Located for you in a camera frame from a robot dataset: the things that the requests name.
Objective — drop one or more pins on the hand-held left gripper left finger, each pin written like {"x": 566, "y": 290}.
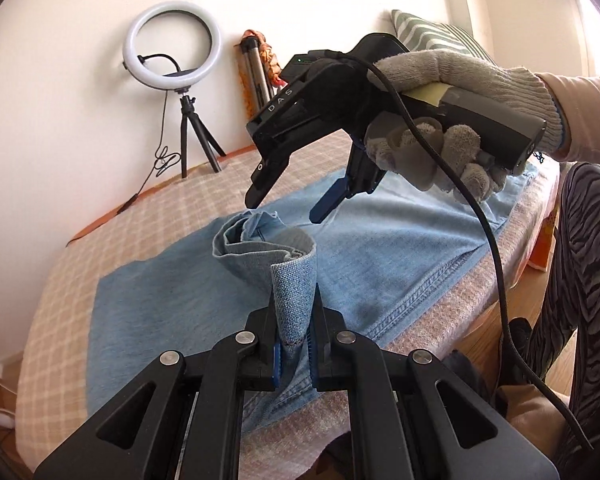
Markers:
{"x": 277, "y": 360}

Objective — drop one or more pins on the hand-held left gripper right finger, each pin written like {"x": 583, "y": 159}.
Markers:
{"x": 313, "y": 360}

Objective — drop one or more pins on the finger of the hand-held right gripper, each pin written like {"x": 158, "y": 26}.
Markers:
{"x": 330, "y": 200}
{"x": 265, "y": 177}

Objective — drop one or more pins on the light blue denim pants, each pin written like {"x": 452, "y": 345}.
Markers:
{"x": 390, "y": 260}

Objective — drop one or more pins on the person's right forearm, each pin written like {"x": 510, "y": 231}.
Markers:
{"x": 590, "y": 115}

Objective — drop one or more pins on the person's right hand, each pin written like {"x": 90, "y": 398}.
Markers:
{"x": 480, "y": 75}

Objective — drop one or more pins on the silver folded tripod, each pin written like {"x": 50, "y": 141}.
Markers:
{"x": 255, "y": 75}

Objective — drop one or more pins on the black mini tripod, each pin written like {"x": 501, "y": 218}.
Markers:
{"x": 185, "y": 125}

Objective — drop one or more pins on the green striped pillow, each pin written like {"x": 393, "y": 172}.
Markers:
{"x": 430, "y": 35}

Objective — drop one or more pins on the pink checked blanket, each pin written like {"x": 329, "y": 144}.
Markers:
{"x": 55, "y": 310}

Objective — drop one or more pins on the person's zebra print leggings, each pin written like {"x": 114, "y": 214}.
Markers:
{"x": 580, "y": 260}

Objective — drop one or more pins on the wooden bed frame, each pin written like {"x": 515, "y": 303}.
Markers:
{"x": 480, "y": 320}

